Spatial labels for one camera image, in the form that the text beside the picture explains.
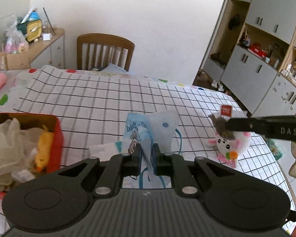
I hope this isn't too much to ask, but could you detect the white mesh cloth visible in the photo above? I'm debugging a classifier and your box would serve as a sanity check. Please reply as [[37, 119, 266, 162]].
[[0, 118, 43, 192]]

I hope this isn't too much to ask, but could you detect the white teal book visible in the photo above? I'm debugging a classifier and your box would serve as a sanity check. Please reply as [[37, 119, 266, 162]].
[[89, 141, 122, 162]]

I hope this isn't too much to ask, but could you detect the white pink plush toy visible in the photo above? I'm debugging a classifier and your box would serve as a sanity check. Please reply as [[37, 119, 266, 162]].
[[206, 105, 251, 168]]

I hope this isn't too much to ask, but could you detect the white grid tablecloth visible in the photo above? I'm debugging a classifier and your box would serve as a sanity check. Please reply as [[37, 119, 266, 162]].
[[0, 65, 294, 236]]

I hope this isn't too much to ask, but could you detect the red storage box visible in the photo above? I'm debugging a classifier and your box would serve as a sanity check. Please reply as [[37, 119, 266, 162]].
[[0, 112, 64, 199]]

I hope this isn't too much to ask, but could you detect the wooden chair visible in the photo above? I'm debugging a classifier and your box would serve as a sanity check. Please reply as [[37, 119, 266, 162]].
[[76, 33, 135, 71]]

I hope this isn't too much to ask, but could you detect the small white drawer cabinet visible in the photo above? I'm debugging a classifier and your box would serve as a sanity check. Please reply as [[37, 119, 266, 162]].
[[28, 28, 65, 69]]

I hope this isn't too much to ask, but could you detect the cardboard box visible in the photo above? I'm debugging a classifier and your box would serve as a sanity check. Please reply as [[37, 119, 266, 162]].
[[0, 51, 30, 71]]

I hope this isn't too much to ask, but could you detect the plastic bag of items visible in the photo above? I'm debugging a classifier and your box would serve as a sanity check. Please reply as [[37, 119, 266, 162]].
[[4, 28, 29, 54]]

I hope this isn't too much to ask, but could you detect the glass jar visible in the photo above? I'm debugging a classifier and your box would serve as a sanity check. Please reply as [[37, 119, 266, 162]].
[[0, 14, 17, 50]]

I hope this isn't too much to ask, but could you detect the grey wooden wall cabinet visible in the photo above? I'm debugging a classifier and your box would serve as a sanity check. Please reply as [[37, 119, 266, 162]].
[[201, 0, 296, 117]]

